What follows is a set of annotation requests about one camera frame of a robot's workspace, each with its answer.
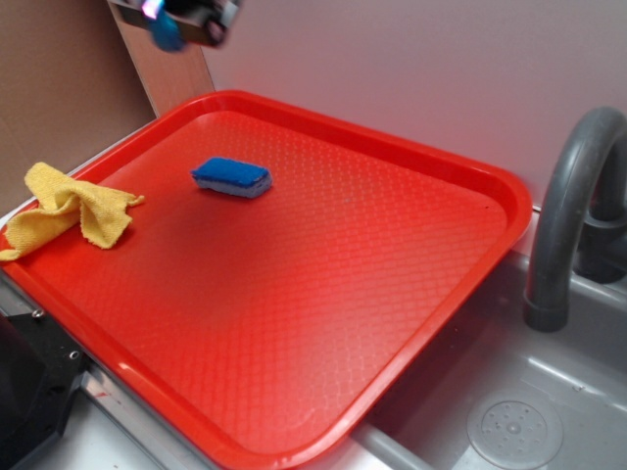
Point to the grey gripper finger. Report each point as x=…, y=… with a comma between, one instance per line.
x=207, y=22
x=132, y=13

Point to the blue dimpled ball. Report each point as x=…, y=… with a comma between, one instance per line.
x=165, y=33

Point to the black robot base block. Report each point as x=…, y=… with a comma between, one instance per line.
x=41, y=370

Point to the wooden board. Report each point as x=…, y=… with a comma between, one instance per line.
x=169, y=79

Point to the blue sponge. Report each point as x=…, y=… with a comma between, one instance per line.
x=232, y=177

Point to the yellow cloth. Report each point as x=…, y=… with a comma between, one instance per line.
x=62, y=203

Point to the red plastic tray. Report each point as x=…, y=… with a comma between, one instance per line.
x=263, y=330

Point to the grey curved faucet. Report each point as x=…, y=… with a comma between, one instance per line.
x=582, y=224

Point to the grey plastic sink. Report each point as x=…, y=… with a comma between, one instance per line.
x=489, y=392

